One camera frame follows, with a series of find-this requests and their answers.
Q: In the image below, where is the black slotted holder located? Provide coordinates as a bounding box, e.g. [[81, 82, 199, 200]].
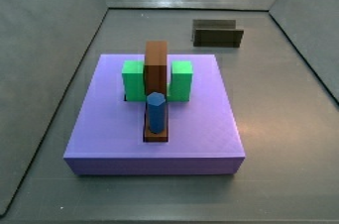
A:
[[192, 19, 244, 48]]

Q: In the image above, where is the brown T-shaped block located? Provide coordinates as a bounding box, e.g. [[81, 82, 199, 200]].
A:
[[143, 41, 168, 143]]

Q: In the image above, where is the green U-shaped block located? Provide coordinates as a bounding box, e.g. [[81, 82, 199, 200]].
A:
[[121, 60, 193, 102]]

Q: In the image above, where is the purple base board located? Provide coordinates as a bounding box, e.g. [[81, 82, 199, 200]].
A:
[[64, 55, 245, 175]]

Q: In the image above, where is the blue hexagonal peg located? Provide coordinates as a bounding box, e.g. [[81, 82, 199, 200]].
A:
[[147, 92, 165, 134]]

